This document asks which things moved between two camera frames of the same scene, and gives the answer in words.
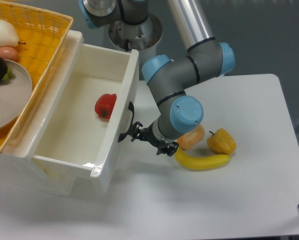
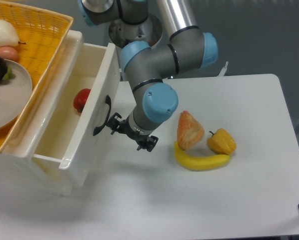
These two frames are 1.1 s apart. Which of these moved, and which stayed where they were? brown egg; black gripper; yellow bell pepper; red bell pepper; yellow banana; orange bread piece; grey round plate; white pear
Moved: red bell pepper; black gripper
Stayed: grey round plate; white pear; brown egg; yellow banana; orange bread piece; yellow bell pepper
